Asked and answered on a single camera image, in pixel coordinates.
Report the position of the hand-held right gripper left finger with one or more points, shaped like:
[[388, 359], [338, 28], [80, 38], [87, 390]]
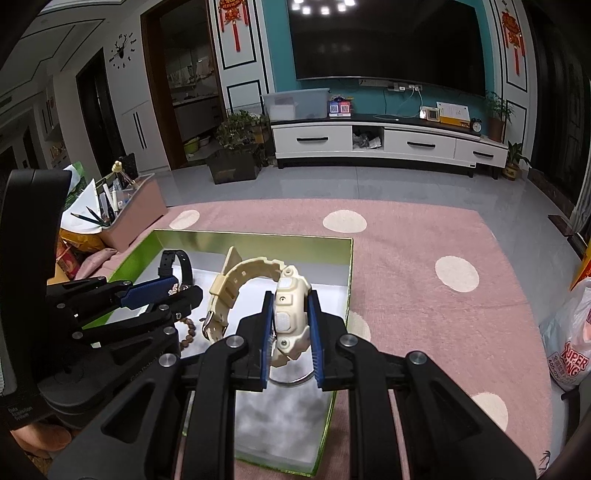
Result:
[[266, 341]]

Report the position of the yellow red carton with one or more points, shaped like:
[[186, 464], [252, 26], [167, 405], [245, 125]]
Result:
[[584, 270]]

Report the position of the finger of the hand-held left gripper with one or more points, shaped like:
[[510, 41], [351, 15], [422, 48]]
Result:
[[147, 290], [152, 321]]

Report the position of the tall potted plant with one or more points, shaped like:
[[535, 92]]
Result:
[[497, 120]]

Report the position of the small white device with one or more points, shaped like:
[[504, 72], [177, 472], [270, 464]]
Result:
[[428, 113]]

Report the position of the bushy potted plant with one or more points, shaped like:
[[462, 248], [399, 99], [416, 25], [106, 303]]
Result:
[[235, 138]]

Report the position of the black alarm clock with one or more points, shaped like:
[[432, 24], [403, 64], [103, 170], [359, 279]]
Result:
[[476, 125]]

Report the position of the white power strip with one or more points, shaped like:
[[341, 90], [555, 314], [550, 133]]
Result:
[[406, 86]]

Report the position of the black wristwatch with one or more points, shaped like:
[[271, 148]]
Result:
[[187, 267]]

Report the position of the white television cabinet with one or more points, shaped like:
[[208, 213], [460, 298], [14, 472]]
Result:
[[415, 143]]

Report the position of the red hanging knot decoration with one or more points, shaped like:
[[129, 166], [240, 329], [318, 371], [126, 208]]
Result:
[[512, 37], [233, 18]]

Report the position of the small blue red display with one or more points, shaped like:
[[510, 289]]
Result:
[[340, 107]]

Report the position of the pink desk organizer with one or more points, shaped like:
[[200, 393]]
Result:
[[138, 217]]

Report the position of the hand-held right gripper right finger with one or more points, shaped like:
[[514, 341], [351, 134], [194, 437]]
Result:
[[316, 341]]

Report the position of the clear plastic storage box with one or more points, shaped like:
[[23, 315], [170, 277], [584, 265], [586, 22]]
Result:
[[295, 106]]

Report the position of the black deer wall clock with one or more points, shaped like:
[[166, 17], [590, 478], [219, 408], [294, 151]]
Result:
[[122, 50]]

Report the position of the pink polka dot tablecloth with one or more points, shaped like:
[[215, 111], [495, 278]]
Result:
[[415, 323]]

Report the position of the yellow white carton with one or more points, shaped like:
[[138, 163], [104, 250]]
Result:
[[455, 114]]

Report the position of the person's left hand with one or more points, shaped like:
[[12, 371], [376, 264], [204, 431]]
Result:
[[39, 438]]

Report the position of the silver metal bangle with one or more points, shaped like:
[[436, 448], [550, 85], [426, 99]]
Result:
[[288, 382]]

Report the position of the black wall television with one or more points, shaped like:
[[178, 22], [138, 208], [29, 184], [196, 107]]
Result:
[[392, 46]]

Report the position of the white printed plastic bag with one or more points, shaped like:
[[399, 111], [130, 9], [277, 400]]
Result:
[[568, 332]]

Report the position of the cream wristwatch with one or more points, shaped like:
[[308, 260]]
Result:
[[286, 318]]

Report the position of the small potted plant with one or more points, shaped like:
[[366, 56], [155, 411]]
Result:
[[513, 164]]

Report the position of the green cardboard box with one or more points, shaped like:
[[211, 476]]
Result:
[[286, 415]]

